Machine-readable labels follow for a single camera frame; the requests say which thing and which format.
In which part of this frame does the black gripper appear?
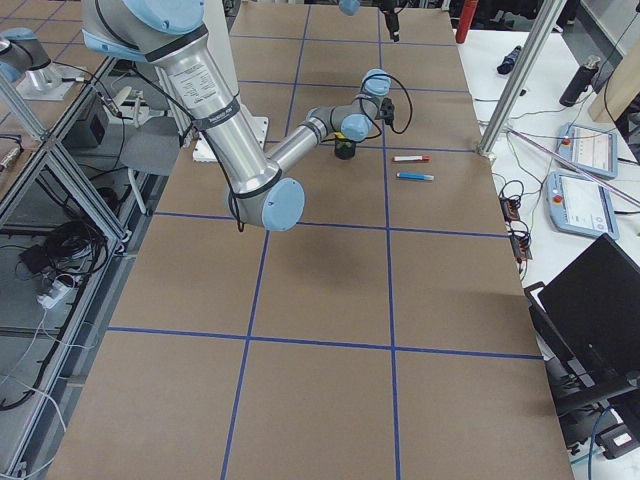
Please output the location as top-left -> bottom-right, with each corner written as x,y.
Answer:
379,0 -> 399,42

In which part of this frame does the red capped white marker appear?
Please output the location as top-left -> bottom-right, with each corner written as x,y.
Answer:
392,155 -> 431,163

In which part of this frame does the blue marker pen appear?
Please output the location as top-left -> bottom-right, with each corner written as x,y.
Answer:
396,172 -> 435,182

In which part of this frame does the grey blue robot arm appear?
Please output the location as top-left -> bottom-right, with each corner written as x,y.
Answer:
81,0 -> 391,231
338,0 -> 401,43

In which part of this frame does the black mesh pen holder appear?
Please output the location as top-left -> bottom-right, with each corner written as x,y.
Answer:
334,137 -> 357,160

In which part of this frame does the black water bottle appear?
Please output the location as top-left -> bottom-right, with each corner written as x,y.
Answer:
559,55 -> 601,107

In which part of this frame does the far blue teach pendant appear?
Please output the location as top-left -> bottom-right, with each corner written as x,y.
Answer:
556,122 -> 618,179

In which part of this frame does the blue teach pendant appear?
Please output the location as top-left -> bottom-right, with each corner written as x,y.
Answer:
556,122 -> 618,179
546,172 -> 620,240

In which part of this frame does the near blue teach pendant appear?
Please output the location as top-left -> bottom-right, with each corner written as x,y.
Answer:
546,172 -> 620,240

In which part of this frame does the black laptop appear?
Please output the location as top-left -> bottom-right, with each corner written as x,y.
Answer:
538,234 -> 639,375

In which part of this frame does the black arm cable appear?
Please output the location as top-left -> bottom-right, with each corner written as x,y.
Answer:
359,72 -> 414,141

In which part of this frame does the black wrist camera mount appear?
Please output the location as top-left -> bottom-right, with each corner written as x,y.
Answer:
378,98 -> 395,127

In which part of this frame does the aluminium frame post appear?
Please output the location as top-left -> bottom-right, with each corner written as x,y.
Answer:
477,0 -> 566,157

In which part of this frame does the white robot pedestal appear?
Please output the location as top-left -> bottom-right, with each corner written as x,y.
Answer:
203,0 -> 269,147

